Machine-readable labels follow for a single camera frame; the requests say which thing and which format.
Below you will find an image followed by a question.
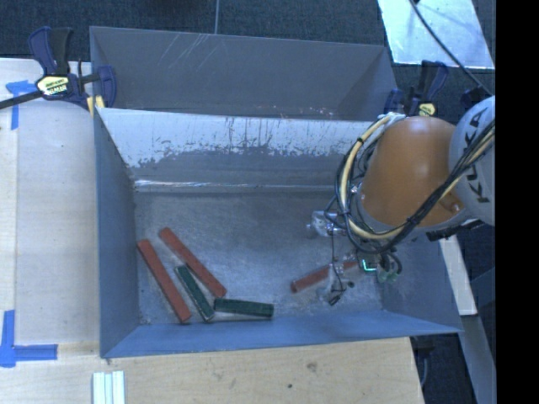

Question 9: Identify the dark green flat block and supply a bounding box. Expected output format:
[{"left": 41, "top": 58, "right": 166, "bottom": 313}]
[
  {"left": 212, "top": 297, "right": 275, "bottom": 320},
  {"left": 173, "top": 264, "right": 216, "bottom": 324}
]

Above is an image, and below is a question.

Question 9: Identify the red-brown flat block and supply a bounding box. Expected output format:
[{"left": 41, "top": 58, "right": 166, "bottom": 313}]
[
  {"left": 157, "top": 226, "right": 228, "bottom": 299},
  {"left": 290, "top": 260, "right": 360, "bottom": 295},
  {"left": 136, "top": 238, "right": 193, "bottom": 325}
]

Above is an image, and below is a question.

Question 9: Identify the grey metal bin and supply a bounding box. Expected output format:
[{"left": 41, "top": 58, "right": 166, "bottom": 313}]
[{"left": 88, "top": 25, "right": 465, "bottom": 359}]

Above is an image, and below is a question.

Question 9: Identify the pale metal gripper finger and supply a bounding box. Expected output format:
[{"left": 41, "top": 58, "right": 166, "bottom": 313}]
[
  {"left": 328, "top": 261, "right": 353, "bottom": 281},
  {"left": 327, "top": 281, "right": 355, "bottom": 307}
]

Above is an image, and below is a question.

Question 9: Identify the pale wood board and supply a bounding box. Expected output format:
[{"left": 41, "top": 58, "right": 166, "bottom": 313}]
[{"left": 14, "top": 95, "right": 103, "bottom": 347}]

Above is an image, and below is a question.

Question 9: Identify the black cylinder on white bracket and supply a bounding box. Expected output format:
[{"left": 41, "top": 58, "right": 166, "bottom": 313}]
[{"left": 425, "top": 219, "right": 484, "bottom": 242}]

